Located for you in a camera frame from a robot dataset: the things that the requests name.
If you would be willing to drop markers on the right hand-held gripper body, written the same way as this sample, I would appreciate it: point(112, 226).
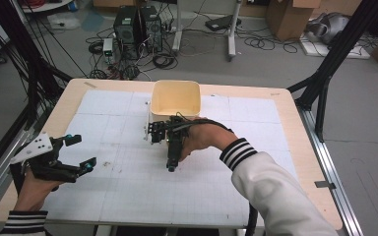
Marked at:
point(176, 128)

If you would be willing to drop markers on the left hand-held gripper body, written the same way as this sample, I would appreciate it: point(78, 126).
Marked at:
point(34, 147)

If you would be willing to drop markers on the cream plastic bin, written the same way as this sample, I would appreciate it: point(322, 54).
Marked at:
point(175, 98)

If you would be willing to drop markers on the person's right hand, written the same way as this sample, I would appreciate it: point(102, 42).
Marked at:
point(206, 136)

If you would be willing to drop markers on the person's left hand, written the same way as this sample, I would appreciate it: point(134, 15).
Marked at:
point(32, 195)

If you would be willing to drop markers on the white grid mat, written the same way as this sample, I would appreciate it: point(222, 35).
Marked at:
point(128, 183)

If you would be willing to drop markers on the strip of tape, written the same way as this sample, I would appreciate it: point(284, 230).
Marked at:
point(90, 85)

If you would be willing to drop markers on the small grey power supply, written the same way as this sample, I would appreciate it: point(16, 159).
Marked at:
point(108, 47)

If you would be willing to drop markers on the white stand leg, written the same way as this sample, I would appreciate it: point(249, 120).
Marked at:
point(233, 32)
point(177, 29)

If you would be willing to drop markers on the black computer tower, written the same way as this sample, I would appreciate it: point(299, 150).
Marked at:
point(126, 26)
point(152, 29)

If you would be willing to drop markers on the flat black device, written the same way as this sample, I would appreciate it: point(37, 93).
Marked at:
point(221, 23)

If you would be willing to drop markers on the clear plastic bag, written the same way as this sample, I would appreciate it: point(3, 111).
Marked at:
point(64, 21)

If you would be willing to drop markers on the round white table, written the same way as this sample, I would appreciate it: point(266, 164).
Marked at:
point(46, 5)

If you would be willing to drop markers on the large cardboard box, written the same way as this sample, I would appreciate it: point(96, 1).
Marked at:
point(285, 19)

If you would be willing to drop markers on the grey tape piece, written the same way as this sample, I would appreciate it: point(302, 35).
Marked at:
point(325, 185)

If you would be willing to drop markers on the white flat board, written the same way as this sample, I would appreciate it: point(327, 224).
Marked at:
point(315, 49)

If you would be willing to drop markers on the grey bag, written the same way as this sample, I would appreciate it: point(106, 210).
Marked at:
point(329, 28)

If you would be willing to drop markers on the aluminium rail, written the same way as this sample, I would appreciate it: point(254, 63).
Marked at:
point(0, 164)
point(331, 170)

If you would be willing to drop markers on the black frame strut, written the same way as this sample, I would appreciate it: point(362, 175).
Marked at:
point(29, 65)
point(328, 72)

